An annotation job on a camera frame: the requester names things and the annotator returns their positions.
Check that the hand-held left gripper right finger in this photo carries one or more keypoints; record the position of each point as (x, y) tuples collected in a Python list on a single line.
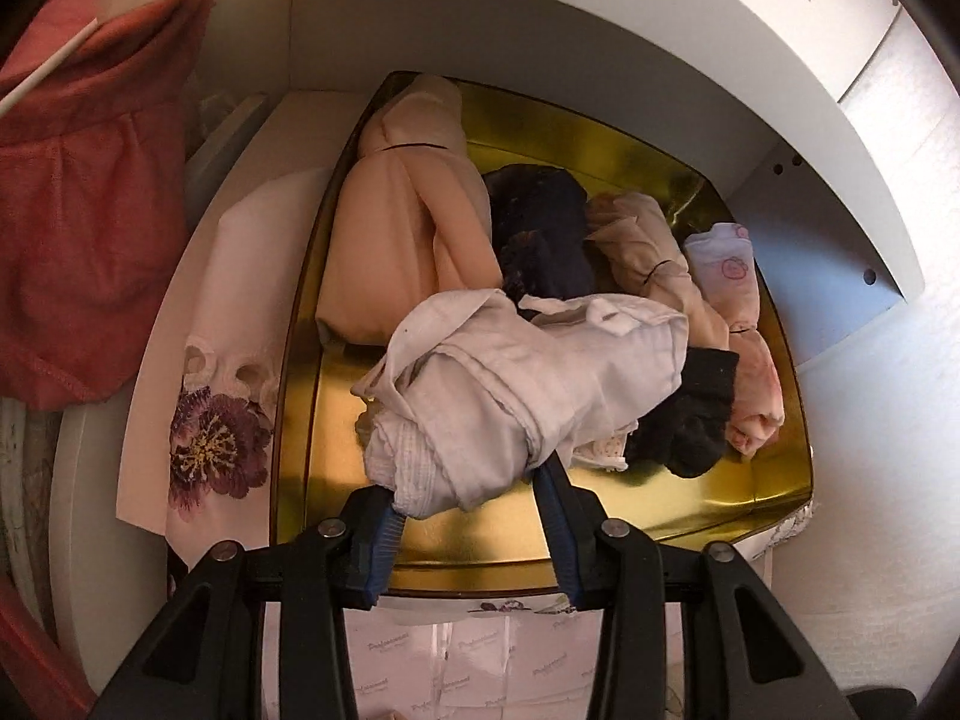
[(562, 532)]

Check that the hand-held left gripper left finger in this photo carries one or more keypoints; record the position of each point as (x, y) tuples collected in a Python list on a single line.
[(382, 532)]

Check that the white dotted cloth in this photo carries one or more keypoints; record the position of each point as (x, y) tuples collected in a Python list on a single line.
[(604, 454)]

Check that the gold tray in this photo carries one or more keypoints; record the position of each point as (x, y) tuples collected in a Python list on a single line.
[(337, 427)]

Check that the white garment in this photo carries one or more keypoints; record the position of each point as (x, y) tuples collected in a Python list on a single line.
[(510, 375)]

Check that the black sock bundle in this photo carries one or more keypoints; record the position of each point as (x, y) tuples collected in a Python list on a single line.
[(690, 412)]

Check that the beige garment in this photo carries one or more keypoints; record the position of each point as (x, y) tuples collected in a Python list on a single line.
[(390, 240)]

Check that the small beige bundle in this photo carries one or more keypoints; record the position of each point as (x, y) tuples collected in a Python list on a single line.
[(645, 247)]

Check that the pink and white printed bundle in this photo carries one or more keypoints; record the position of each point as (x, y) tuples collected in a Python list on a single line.
[(731, 277)]

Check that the navy garment bundle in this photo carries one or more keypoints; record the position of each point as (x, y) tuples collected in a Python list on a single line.
[(540, 225)]

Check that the printed white paper sheets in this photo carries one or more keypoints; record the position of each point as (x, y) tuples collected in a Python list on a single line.
[(465, 660)]

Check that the floral drawer liner cloth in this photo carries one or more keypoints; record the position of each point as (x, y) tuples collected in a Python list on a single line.
[(225, 315)]

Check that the red blanket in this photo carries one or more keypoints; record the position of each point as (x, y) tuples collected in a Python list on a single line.
[(90, 202)]

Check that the white bed frame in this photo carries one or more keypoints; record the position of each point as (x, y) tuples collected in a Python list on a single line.
[(97, 540)]

